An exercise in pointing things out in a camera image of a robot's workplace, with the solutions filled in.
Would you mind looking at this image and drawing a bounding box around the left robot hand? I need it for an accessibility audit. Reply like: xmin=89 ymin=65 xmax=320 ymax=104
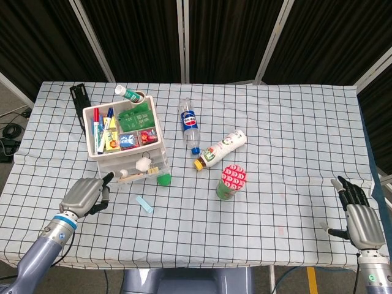
xmin=58 ymin=171 xmax=115 ymax=219

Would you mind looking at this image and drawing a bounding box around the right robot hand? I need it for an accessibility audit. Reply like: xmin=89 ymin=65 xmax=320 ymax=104
xmin=320 ymin=175 xmax=386 ymax=251

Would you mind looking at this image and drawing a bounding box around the clear plastic storage box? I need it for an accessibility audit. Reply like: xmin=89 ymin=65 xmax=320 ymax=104
xmin=97 ymin=151 xmax=173 ymax=189

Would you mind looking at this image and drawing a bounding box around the small white fluffy keychain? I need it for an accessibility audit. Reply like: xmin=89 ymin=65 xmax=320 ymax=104
xmin=135 ymin=152 xmax=153 ymax=173

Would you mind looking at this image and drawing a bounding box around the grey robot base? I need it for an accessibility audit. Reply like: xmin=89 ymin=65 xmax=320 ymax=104
xmin=121 ymin=266 xmax=255 ymax=294

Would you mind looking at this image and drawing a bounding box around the wooden stick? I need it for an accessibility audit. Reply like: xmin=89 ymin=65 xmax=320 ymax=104
xmin=116 ymin=171 xmax=146 ymax=184

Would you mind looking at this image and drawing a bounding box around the blue-capped whiteboard marker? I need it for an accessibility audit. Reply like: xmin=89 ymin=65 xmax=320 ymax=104
xmin=97 ymin=107 xmax=115 ymax=156

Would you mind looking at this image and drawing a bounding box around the red-capped whiteboard marker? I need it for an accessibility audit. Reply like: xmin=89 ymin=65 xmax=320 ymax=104
xmin=92 ymin=107 xmax=101 ymax=151

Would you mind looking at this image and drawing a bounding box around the black floor device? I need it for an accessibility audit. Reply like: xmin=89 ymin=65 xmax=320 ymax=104
xmin=0 ymin=137 xmax=21 ymax=164

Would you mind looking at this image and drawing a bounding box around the green tea packet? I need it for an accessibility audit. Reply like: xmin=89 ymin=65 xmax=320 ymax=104
xmin=118 ymin=103 xmax=151 ymax=115
xmin=118 ymin=110 xmax=154 ymax=134

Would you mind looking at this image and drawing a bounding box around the white table leg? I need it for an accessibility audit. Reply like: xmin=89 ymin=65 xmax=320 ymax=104
xmin=268 ymin=265 xmax=277 ymax=294

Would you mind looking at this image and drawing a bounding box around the white green tube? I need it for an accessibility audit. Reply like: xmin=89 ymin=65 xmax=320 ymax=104
xmin=115 ymin=85 xmax=142 ymax=103

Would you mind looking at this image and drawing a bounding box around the checked light blue tablecloth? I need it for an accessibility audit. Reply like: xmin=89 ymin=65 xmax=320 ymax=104
xmin=0 ymin=81 xmax=384 ymax=271

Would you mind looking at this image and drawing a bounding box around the empty Pepsi bottle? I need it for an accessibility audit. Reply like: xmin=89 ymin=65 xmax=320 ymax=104
xmin=178 ymin=97 xmax=202 ymax=155

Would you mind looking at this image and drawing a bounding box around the green Pringles can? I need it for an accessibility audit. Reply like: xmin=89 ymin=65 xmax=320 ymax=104
xmin=215 ymin=164 xmax=248 ymax=202

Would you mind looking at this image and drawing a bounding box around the yellow-capped tea bottle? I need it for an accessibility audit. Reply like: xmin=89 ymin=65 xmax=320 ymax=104
xmin=192 ymin=129 xmax=248 ymax=171

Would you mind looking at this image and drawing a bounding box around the black folding screen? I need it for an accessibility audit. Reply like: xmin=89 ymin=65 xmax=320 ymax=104
xmin=0 ymin=0 xmax=392 ymax=181

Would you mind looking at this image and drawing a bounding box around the white drawer organizer box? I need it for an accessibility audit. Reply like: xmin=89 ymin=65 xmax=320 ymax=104
xmin=81 ymin=94 xmax=168 ymax=181

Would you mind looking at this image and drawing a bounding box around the blue floor cable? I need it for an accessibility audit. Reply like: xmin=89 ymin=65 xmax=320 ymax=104
xmin=274 ymin=265 xmax=360 ymax=294

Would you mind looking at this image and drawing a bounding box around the black coiled floor cable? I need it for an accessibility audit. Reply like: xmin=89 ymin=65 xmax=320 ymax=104
xmin=1 ymin=124 xmax=25 ymax=139

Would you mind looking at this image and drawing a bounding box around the black plastic bracket strip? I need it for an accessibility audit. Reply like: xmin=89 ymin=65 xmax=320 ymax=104
xmin=69 ymin=83 xmax=91 ymax=135

